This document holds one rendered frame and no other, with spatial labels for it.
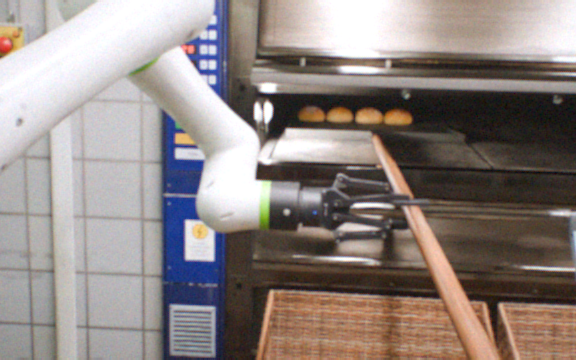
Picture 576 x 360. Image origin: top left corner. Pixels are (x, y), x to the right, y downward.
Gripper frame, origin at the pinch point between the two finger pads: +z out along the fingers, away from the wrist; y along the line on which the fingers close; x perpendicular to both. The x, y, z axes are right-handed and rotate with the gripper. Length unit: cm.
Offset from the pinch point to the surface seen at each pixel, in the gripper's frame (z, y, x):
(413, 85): 3.2, -20.7, -37.7
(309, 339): -18, 46, -47
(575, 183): 46, 3, -52
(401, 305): 5, 36, -49
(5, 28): -94, -30, -47
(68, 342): -82, 52, -52
